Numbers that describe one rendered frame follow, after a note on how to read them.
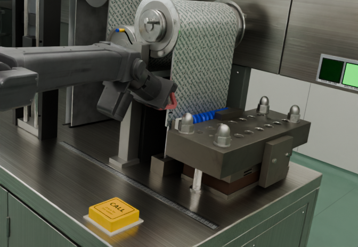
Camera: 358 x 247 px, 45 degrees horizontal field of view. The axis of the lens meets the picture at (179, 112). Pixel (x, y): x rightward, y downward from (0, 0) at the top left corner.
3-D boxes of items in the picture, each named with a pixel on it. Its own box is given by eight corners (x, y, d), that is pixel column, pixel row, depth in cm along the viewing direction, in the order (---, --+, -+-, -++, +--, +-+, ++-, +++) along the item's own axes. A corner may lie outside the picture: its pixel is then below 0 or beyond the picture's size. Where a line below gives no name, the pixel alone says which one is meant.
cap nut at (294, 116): (283, 120, 116) (286, 104, 115) (290, 117, 119) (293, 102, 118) (295, 123, 114) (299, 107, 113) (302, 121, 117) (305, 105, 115)
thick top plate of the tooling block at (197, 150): (164, 154, 100) (167, 130, 98) (258, 125, 129) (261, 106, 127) (219, 180, 90) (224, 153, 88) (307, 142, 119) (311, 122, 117)
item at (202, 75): (164, 125, 104) (172, 49, 98) (223, 112, 121) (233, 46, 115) (166, 126, 103) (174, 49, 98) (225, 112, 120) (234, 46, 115)
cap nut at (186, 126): (174, 130, 98) (176, 112, 97) (185, 128, 101) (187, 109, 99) (186, 135, 96) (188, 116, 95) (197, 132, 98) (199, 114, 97)
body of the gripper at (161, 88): (165, 110, 94) (146, 97, 88) (133, 99, 100) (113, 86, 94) (178, 84, 95) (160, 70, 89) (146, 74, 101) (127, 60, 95)
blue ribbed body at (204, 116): (171, 130, 105) (172, 116, 104) (224, 117, 120) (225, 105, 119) (181, 134, 102) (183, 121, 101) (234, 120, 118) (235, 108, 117)
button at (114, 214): (87, 217, 83) (88, 206, 83) (115, 206, 88) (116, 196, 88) (111, 233, 79) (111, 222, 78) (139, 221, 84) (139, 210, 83)
